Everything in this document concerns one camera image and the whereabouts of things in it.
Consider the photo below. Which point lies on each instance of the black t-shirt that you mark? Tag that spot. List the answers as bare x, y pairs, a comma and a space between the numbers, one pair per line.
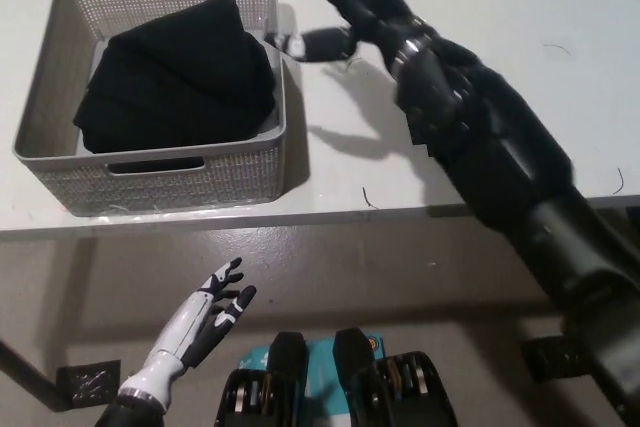
175, 82

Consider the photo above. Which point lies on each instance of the black table foot plate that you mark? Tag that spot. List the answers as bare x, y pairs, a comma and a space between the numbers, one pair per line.
90, 384
547, 359

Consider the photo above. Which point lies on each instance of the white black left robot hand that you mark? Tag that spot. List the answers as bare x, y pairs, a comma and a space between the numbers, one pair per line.
172, 347

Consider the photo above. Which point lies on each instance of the grey perforated plastic basket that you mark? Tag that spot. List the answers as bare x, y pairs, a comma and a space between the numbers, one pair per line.
165, 187

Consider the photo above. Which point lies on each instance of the black table leg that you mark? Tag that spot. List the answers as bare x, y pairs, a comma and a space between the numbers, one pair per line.
22, 367

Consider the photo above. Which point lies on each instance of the short black thread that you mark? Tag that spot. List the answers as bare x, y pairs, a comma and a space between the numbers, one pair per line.
621, 182
369, 204
557, 46

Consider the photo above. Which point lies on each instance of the thin loose thread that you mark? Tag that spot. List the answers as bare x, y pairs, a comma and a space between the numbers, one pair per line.
354, 61

